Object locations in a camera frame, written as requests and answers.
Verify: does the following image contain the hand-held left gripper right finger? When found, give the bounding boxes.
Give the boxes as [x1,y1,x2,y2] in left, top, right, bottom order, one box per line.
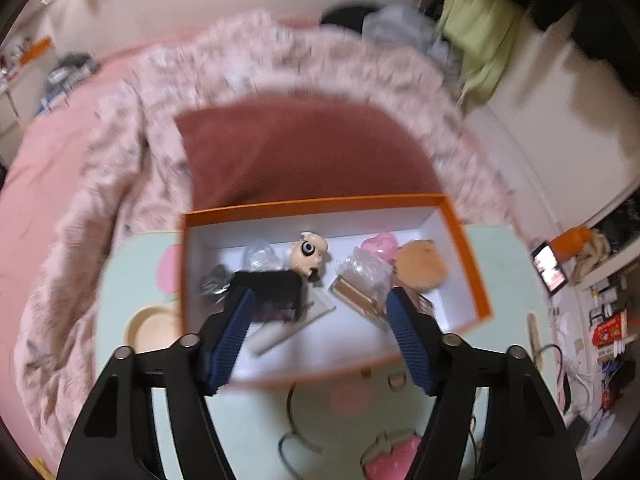
[385,287,583,480]

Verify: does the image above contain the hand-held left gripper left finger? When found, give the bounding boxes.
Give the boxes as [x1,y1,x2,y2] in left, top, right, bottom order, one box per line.
[59,287,257,480]

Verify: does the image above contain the brown drink carton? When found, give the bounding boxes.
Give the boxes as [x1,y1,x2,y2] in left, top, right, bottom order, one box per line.
[395,280,437,321]

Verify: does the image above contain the white paper roll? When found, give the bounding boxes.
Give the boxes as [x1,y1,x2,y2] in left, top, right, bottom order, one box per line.
[247,295,335,358]

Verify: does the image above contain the black pouch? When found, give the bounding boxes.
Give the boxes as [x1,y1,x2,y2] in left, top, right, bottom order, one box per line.
[227,270,306,322]

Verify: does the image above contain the brown plush toy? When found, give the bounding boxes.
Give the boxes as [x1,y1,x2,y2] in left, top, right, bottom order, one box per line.
[394,240,449,291]

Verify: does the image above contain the clear plastic bag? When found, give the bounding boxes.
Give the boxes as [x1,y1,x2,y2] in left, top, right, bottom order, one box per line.
[335,249,393,296]

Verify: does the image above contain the pink heart-shaped case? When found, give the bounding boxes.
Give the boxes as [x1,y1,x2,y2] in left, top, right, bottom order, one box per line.
[361,231,401,263]

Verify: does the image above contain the cream cartoon figure keychain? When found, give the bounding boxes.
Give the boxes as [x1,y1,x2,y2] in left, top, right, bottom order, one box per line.
[290,231,331,283]

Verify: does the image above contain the orange cardboard box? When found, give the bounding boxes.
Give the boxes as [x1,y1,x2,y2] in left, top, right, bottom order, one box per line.
[178,193,496,388]

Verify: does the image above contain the orange container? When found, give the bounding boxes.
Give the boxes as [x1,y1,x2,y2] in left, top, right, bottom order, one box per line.
[550,227,593,261]

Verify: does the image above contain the maroon pillow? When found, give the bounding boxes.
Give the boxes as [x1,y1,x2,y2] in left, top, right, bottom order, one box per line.
[172,97,448,211]

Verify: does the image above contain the pink floral blanket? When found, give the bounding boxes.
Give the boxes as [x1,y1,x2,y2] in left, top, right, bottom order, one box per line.
[15,10,521,461]

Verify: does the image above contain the yellow cloth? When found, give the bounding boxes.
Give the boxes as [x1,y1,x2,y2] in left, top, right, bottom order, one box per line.
[30,456,57,480]

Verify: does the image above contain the pink bed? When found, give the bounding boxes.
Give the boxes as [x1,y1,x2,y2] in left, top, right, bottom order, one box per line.
[0,15,351,466]

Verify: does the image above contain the blue grey clothes pile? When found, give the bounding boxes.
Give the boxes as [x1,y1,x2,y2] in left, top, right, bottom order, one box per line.
[35,52,101,116]

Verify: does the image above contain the lime green cloth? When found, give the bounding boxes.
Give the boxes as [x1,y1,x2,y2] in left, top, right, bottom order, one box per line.
[440,0,526,103]

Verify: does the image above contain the black clothes pile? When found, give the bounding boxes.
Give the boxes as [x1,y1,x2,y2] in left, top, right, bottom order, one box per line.
[320,6,386,33]

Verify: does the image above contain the small orange shelf box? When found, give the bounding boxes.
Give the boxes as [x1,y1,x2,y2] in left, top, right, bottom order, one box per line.
[20,37,53,66]

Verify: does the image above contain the black hanging clothes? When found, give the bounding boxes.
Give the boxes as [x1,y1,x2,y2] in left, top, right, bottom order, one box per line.
[520,0,640,66]

